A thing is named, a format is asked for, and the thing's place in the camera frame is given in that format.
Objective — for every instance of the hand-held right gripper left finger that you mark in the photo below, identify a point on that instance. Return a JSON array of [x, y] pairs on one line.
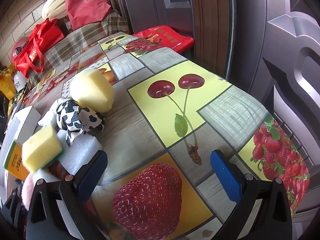
[[92, 176]]

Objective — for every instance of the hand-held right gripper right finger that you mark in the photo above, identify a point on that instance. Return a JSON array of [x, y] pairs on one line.
[[225, 177]]

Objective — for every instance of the yellow green scrub sponge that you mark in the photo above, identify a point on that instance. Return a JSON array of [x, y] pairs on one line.
[[40, 150]]

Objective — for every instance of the yellow tissue box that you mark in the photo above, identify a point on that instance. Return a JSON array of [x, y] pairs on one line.
[[13, 162]]

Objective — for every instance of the yellow hexagonal sponge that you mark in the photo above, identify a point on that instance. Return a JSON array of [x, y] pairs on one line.
[[91, 91]]

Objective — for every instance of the white cardboard box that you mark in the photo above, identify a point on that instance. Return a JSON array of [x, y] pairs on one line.
[[22, 120]]

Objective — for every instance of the cow print cloth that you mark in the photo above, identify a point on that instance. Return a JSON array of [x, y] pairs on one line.
[[72, 117]]

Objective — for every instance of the pink plush ball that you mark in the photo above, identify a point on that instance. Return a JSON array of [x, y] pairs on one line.
[[27, 190]]

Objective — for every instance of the fruit printed tablecloth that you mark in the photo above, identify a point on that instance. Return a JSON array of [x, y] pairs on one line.
[[155, 135]]

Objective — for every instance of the yellow plastic bag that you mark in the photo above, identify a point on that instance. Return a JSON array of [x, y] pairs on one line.
[[7, 85]]

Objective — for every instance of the plaid blanket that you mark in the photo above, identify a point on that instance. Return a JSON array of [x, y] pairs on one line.
[[82, 37]]

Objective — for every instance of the shiny red tote bag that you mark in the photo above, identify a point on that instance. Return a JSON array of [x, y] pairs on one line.
[[37, 45]]

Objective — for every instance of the red printed shopping bag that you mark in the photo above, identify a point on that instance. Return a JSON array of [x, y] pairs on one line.
[[170, 37]]

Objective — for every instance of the red helmet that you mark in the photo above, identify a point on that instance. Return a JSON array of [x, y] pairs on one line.
[[20, 43]]

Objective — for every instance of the red cloth bag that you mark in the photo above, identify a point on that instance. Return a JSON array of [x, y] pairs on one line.
[[85, 7]]

